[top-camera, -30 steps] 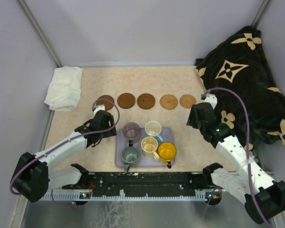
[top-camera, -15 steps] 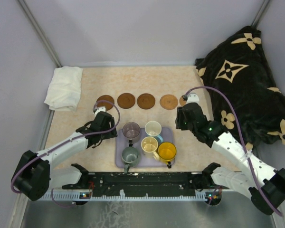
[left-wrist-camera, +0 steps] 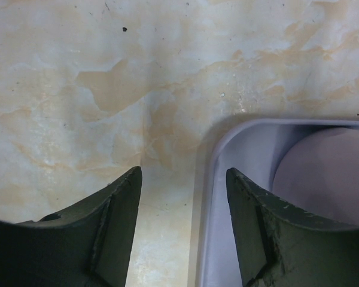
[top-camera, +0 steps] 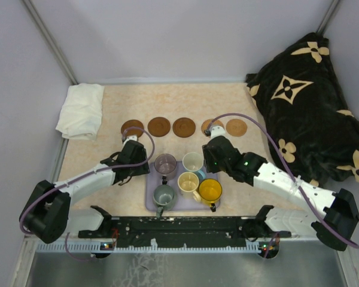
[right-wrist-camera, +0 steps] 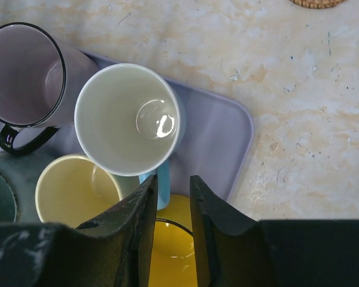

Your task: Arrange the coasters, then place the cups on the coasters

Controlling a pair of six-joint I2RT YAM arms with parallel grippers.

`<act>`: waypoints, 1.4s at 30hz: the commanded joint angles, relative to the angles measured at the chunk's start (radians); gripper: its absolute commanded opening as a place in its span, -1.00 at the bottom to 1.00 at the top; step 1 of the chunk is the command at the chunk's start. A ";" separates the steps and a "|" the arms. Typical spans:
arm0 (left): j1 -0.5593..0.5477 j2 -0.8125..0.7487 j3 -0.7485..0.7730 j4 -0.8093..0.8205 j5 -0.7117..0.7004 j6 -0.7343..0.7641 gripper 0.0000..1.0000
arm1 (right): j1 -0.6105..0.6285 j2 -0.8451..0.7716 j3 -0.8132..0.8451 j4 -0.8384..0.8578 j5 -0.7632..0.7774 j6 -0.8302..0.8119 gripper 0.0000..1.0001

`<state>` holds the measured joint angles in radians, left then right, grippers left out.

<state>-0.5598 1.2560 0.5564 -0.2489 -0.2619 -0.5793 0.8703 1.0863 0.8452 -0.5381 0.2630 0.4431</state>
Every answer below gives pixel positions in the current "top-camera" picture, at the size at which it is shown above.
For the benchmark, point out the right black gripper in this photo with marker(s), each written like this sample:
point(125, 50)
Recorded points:
point(210, 167)

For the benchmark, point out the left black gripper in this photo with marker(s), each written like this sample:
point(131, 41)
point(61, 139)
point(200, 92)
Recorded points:
point(142, 169)

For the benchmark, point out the light blue mug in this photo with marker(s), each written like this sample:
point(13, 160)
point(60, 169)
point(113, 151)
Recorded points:
point(193, 162)

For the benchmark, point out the dark wooden coaster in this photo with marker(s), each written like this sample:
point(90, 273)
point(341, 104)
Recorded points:
point(132, 128)
point(159, 126)
point(184, 127)

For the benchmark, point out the woven rattan coaster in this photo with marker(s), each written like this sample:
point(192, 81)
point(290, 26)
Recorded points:
point(236, 127)
point(206, 123)

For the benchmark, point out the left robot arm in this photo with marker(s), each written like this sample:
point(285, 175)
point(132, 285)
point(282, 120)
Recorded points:
point(47, 214)

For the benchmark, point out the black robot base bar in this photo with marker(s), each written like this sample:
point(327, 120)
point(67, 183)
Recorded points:
point(177, 232)

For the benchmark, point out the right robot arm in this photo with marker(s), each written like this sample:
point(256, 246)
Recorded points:
point(335, 214)

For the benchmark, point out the purple glass cup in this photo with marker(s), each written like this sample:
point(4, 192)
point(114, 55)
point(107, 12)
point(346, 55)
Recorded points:
point(166, 166)

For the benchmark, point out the lavender plastic tray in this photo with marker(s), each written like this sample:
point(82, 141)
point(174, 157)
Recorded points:
point(154, 179)

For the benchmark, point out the yellow mug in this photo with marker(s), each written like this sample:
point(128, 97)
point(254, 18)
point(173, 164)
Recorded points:
point(210, 191)

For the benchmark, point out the cream mug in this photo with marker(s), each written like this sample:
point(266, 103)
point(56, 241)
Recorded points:
point(188, 184)

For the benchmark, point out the grey green mug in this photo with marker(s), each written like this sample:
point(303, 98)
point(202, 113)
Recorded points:
point(164, 198)

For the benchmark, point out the white folded cloth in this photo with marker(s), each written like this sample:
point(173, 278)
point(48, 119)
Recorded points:
point(81, 114)

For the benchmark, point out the black floral blanket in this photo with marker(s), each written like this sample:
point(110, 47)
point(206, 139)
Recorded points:
point(313, 131)

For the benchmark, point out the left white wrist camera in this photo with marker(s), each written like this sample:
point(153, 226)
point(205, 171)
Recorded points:
point(131, 138)

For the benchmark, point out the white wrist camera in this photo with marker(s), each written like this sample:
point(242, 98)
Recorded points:
point(131, 138)
point(216, 131)

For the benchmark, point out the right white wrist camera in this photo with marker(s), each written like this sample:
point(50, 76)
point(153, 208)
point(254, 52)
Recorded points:
point(216, 131)

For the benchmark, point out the aluminium frame rail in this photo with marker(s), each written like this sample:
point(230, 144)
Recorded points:
point(271, 218)

